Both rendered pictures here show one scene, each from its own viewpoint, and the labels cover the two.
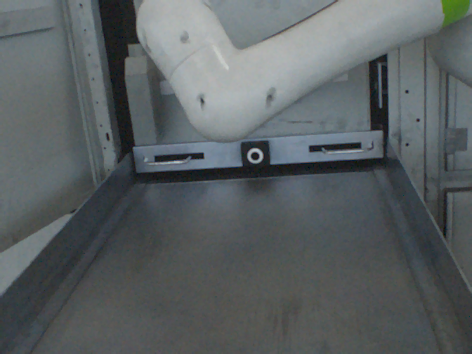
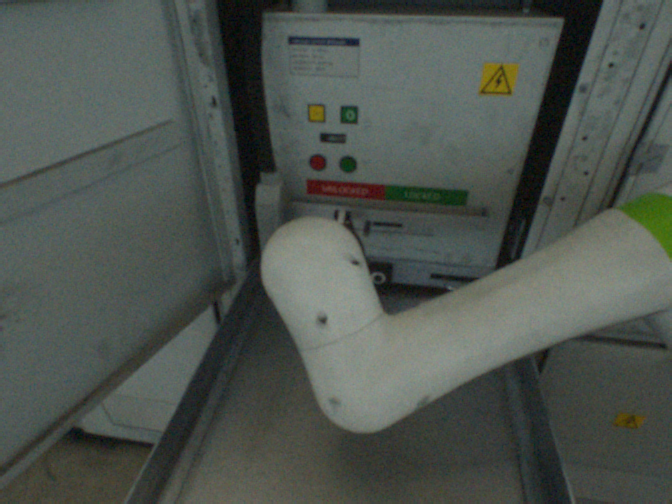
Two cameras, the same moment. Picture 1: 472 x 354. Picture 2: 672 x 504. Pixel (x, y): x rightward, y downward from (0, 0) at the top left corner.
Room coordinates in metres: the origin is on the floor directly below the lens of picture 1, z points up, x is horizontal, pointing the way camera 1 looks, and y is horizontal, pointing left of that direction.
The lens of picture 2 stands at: (0.48, 0.03, 1.48)
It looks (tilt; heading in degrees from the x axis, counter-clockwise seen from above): 36 degrees down; 2
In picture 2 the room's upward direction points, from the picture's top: straight up
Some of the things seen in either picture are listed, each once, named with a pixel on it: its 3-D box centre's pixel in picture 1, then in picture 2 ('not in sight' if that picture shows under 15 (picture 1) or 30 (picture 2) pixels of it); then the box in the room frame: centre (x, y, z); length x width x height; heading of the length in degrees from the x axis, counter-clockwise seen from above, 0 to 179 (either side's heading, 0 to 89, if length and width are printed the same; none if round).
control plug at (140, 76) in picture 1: (145, 99); (275, 221); (1.18, 0.17, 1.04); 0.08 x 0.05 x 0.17; 173
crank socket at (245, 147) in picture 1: (255, 154); (378, 274); (1.20, -0.04, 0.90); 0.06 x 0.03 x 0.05; 83
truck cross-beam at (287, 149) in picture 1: (256, 149); (379, 264); (1.24, -0.05, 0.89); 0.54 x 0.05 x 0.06; 83
